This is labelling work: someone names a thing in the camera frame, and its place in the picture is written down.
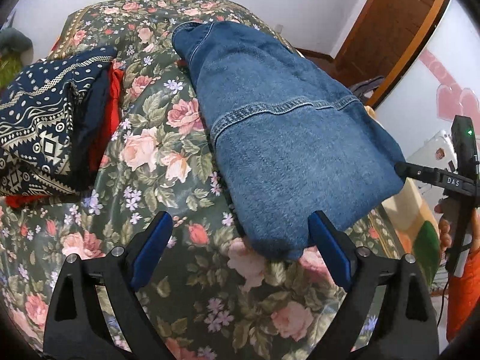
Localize blue denim jacket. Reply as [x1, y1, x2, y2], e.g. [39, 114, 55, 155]
[172, 21, 404, 260]

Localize orange sleeve forearm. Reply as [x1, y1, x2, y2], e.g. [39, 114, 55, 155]
[447, 250, 480, 342]

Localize person's right hand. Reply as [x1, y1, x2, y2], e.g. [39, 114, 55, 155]
[433, 196, 480, 255]

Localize wooden wardrobe with sliding doors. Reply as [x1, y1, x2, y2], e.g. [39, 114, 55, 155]
[376, 0, 479, 170]

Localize floral green bedspread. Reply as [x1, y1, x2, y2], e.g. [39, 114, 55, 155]
[1, 0, 400, 359]

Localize brown wooden door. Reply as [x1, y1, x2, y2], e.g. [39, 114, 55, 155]
[329, 0, 434, 87]

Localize red folded garment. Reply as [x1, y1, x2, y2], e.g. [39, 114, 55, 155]
[5, 67, 125, 209]

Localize navy patterned folded cloth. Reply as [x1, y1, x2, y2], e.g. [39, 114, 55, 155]
[1, 46, 117, 197]

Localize green storage box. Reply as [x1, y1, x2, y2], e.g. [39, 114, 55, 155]
[0, 52, 23, 89]

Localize pile of clutter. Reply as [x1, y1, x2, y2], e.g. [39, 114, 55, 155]
[1, 28, 33, 65]

